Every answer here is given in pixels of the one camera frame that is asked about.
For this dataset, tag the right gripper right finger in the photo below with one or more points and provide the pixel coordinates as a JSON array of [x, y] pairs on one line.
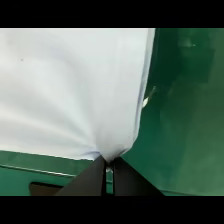
[[131, 181]]

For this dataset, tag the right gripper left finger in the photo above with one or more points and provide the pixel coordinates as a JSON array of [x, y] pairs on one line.
[[90, 181]]

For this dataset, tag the white garment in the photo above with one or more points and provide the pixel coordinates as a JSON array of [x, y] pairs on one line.
[[73, 90]]

